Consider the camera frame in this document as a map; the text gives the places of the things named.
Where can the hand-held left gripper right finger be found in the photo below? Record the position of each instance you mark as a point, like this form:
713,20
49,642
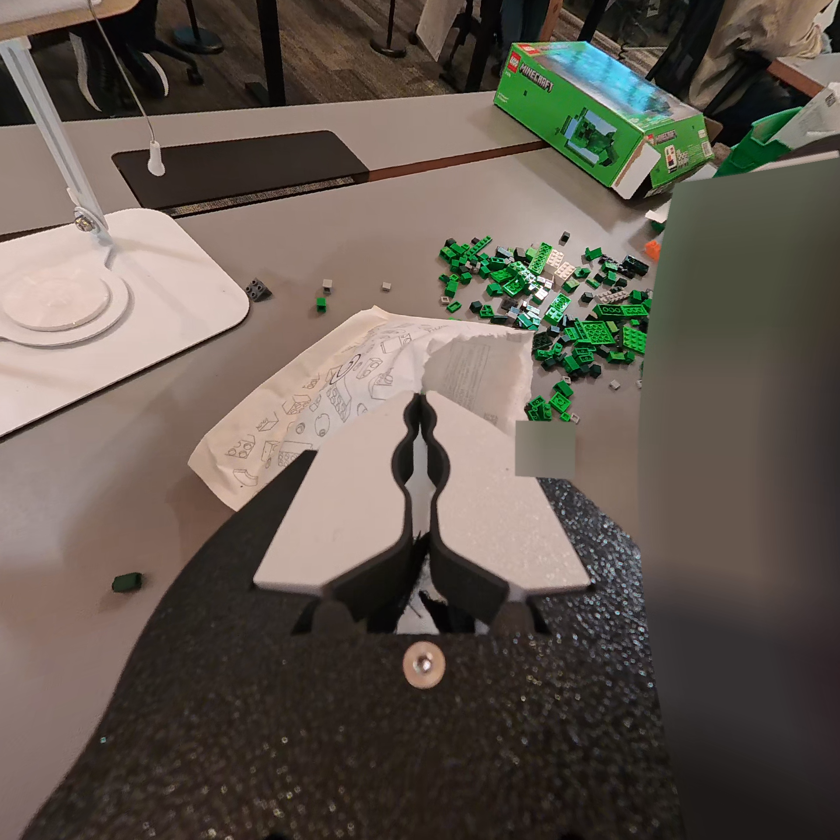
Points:
505,525

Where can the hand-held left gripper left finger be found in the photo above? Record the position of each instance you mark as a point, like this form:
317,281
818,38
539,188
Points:
334,518

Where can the white printed paper bag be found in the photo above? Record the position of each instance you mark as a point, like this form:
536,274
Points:
315,394

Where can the pile of green toy bricks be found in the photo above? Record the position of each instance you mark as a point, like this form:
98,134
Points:
600,330

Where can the grey desk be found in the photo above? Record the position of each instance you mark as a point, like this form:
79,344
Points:
328,262

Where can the small dark green toy brick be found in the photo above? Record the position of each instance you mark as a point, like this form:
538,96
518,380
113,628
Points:
127,582

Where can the dark grey toy brick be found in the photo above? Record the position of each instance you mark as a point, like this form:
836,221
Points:
259,289

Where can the white lamp base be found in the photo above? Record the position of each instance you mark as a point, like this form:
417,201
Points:
164,295

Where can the orange brick separator tool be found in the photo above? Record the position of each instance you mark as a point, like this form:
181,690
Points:
652,248

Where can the torn white paper scrap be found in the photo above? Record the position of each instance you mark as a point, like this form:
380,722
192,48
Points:
656,213

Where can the green toy set box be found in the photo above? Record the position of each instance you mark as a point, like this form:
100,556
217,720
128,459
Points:
558,98

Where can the green plastic bin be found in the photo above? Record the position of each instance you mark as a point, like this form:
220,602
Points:
748,148

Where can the black table leg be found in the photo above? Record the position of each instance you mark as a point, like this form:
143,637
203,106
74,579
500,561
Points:
270,52

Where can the black stanchion base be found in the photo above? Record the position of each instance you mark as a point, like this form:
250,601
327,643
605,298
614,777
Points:
387,44

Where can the white hanging paper sheet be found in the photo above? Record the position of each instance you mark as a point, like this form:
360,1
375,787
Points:
436,26

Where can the crumpled white paper bags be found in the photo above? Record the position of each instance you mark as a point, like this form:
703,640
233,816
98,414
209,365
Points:
820,111

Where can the wooden side table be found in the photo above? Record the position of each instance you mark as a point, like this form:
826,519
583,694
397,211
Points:
804,72

